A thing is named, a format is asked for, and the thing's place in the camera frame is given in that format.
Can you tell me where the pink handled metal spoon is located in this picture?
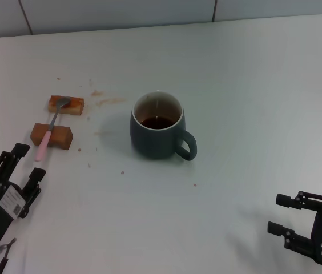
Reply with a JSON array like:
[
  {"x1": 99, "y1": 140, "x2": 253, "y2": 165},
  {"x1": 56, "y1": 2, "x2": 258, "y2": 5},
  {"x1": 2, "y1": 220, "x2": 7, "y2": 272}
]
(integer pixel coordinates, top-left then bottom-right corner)
[{"x1": 34, "y1": 96, "x2": 71, "y2": 163}]

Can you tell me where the dark grey ceramic mug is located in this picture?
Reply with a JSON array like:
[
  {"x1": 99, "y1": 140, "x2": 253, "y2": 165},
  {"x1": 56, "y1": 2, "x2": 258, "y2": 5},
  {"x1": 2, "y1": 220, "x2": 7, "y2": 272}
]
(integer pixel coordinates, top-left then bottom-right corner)
[{"x1": 129, "y1": 90, "x2": 198, "y2": 162}]

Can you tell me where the brown wooden block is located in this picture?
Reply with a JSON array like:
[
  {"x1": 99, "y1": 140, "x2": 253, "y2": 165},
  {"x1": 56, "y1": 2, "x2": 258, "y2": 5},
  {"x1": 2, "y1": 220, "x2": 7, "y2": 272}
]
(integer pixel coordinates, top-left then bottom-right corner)
[{"x1": 30, "y1": 123, "x2": 74, "y2": 151}]

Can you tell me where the orange stained wooden block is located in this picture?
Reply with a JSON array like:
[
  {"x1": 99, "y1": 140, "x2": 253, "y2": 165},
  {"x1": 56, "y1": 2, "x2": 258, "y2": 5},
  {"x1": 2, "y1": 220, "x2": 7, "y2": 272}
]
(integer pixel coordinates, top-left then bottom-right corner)
[{"x1": 47, "y1": 95, "x2": 85, "y2": 116}]

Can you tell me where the dark brown coffee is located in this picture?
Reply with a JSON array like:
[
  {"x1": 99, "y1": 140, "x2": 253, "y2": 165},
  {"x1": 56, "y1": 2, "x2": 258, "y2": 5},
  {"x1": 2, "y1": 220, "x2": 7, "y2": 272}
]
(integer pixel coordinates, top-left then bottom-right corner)
[{"x1": 139, "y1": 116, "x2": 176, "y2": 131}]

